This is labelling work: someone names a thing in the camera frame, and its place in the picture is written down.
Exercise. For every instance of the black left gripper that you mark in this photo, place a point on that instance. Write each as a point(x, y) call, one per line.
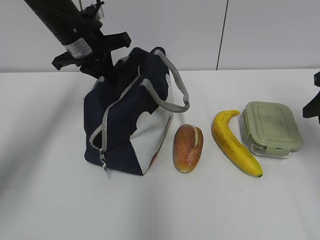
point(84, 43)

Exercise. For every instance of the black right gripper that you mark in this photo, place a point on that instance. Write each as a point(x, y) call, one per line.
point(312, 109)

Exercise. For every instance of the green lidded glass container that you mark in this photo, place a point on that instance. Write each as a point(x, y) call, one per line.
point(271, 129)

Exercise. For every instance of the navy and white lunch bag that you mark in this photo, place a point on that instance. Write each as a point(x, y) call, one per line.
point(125, 125)

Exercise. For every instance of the yellow banana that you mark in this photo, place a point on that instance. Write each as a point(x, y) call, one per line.
point(237, 153)

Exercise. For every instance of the brown bread roll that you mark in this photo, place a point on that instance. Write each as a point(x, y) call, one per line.
point(187, 147)

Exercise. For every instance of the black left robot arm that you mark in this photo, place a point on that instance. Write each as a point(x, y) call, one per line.
point(50, 11)

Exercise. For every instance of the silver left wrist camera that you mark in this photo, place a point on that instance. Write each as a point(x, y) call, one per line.
point(95, 11)

